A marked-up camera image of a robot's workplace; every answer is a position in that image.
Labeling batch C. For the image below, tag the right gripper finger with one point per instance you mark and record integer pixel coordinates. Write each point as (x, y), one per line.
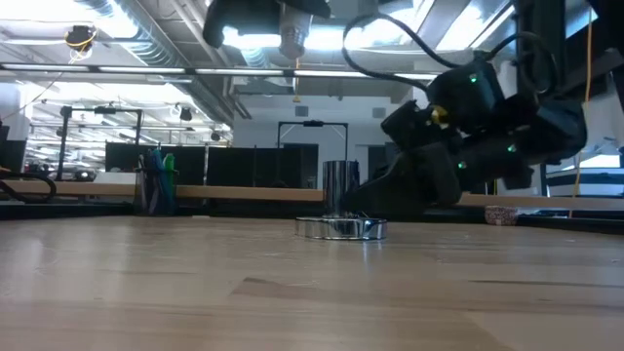
(358, 202)
(419, 185)

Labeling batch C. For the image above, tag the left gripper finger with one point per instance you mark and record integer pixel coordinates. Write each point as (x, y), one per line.
(314, 7)
(234, 19)

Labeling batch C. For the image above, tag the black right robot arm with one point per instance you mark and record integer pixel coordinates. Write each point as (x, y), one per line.
(560, 127)

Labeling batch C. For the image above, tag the small patterned cup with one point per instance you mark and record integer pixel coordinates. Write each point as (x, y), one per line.
(501, 215)

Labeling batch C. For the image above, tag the long ceiling light strip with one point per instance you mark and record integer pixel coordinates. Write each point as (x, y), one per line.
(141, 69)

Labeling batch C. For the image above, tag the black spotlight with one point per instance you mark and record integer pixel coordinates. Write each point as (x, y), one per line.
(215, 135)
(185, 113)

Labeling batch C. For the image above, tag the white table with black band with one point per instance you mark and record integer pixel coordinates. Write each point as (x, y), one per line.
(599, 189)

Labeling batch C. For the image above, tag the beige wooden desk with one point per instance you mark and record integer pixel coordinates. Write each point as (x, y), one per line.
(244, 193)

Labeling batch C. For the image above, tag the black partition panels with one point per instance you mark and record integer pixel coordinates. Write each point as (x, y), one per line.
(229, 166)

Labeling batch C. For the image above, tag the black ceiling device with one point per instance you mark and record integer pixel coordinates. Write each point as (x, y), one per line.
(80, 36)

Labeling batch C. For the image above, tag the green marker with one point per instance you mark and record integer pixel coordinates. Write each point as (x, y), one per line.
(169, 163)

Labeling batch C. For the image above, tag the blue pen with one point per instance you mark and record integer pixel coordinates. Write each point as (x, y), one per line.
(157, 161)

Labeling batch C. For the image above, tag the black pen cup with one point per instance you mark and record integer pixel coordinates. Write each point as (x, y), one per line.
(155, 195)

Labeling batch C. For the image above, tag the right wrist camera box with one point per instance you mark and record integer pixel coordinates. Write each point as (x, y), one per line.
(409, 127)

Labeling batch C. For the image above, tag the grey wall vent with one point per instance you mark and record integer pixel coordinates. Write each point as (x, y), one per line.
(301, 111)
(378, 112)

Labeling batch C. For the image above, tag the black camera rig frame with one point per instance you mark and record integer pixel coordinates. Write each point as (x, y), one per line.
(313, 123)
(64, 141)

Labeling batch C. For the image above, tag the silver ventilation duct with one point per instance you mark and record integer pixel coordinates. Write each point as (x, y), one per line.
(146, 49)

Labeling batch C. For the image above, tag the black aluminium table frame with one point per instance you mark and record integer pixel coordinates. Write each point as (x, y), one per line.
(244, 208)

